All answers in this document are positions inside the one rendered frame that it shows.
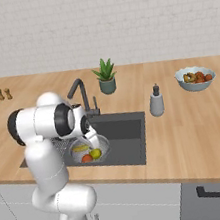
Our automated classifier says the red fruit in bowl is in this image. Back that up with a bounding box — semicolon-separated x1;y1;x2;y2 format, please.
203;73;215;83
194;70;208;84

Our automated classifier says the yellow banana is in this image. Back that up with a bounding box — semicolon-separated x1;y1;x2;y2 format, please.
70;143;90;154

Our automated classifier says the yellow-brown fruit in bowl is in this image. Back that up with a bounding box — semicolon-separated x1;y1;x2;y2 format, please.
182;71;199;84

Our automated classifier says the pale blue fruit bowl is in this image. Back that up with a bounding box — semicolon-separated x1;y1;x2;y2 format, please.
173;62;219;96

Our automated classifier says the dark grey sink faucet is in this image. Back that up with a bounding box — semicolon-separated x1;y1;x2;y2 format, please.
64;75;103;122

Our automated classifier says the white cupboard front panel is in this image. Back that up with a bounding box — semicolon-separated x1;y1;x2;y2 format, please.
0;154;186;220

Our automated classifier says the grey dishwasher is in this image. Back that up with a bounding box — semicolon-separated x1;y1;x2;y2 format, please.
172;176;220;220

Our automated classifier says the dark grey sink basin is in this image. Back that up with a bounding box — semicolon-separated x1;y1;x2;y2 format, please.
13;105;154;186

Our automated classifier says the metal mesh colander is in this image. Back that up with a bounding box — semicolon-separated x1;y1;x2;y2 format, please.
67;132;113;168

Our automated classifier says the grey soap dispenser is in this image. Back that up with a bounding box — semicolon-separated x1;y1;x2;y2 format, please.
144;82;167;119

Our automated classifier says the green pear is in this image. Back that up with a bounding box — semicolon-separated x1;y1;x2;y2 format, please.
88;147;104;161

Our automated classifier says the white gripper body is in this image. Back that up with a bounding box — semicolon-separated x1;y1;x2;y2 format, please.
79;126;103;152

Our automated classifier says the orange fruit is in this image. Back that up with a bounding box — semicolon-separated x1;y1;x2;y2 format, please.
80;153;94;164

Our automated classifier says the green plant in grey pot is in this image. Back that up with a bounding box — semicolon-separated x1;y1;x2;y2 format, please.
90;55;121;97

